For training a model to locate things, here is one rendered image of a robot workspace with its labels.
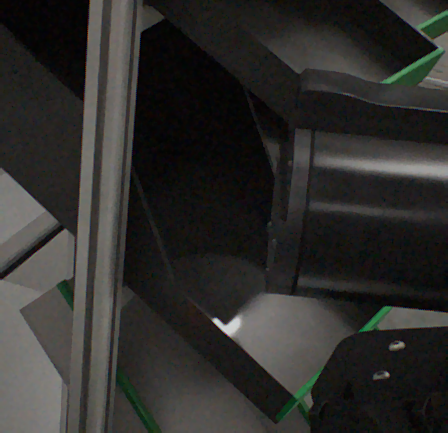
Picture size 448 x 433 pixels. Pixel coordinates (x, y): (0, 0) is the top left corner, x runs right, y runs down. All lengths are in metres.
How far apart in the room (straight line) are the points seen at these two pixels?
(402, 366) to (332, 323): 0.30
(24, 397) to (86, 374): 0.54
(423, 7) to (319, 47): 0.16
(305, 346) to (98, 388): 0.12
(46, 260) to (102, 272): 1.00
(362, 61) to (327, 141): 0.30
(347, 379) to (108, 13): 0.24
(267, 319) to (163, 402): 0.11
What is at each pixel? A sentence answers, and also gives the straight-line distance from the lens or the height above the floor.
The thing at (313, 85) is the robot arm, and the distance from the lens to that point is 0.32.
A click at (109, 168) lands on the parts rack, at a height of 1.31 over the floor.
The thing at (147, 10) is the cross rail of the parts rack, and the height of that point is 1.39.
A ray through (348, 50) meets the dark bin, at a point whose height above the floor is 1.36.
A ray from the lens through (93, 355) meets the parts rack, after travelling 0.63.
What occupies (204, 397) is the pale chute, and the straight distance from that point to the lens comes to 0.77.
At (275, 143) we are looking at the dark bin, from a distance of 0.82.
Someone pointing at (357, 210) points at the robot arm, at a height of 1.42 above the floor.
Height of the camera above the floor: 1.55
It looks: 26 degrees down
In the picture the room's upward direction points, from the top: 6 degrees clockwise
